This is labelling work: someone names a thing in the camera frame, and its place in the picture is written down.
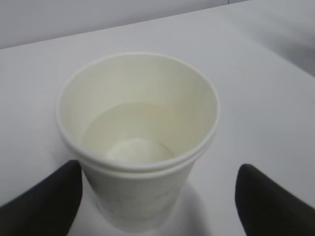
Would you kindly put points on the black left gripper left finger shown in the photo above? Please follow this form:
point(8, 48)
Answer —
point(47, 209)

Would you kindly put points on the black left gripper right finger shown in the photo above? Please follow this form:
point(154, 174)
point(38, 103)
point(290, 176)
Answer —
point(267, 209)

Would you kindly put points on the white paper cup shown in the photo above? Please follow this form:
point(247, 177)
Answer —
point(137, 123)

